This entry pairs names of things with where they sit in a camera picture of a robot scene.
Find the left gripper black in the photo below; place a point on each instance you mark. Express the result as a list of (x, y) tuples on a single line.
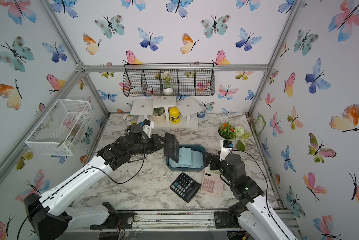
[(155, 139)]

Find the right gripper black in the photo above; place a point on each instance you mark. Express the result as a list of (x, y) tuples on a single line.
[(211, 157)]

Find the black calculator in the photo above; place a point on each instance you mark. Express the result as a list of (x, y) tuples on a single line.
[(185, 187), (171, 147)]

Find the teal plastic storage box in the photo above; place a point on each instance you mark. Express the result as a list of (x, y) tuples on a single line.
[(195, 148)]

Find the light blue calculator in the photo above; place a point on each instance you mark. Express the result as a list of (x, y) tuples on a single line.
[(188, 158)]

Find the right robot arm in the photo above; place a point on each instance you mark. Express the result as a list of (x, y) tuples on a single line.
[(252, 212)]

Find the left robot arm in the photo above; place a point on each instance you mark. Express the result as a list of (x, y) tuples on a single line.
[(50, 214)]

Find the pink calculator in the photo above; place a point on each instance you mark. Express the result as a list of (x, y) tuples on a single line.
[(211, 183)]

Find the black calculator front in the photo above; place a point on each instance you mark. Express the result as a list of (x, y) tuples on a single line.
[(185, 187)]

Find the sunflower seed can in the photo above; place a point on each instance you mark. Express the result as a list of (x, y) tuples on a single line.
[(129, 119)]

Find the cream bumpy plant pot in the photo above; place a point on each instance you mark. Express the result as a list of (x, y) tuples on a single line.
[(159, 115)]

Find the potted orange flower plant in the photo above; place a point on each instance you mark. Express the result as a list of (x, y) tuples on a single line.
[(228, 132)]

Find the yellow plastic jar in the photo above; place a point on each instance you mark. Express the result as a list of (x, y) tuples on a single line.
[(174, 115)]

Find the green framed card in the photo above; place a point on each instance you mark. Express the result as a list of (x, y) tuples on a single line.
[(259, 124)]

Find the white wooden riser shelf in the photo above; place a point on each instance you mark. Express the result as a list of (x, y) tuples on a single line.
[(143, 109)]

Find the blue can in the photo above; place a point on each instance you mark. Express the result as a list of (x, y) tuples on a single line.
[(201, 114)]

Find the small white flower pot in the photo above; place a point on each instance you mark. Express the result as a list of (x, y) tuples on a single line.
[(166, 78)]

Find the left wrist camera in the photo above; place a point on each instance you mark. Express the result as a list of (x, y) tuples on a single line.
[(147, 126)]

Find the black wire wall basket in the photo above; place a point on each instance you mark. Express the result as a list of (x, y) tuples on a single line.
[(174, 79)]

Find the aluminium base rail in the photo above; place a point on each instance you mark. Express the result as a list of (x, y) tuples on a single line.
[(173, 220)]

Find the white mesh wall basket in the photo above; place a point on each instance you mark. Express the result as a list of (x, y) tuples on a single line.
[(62, 129)]

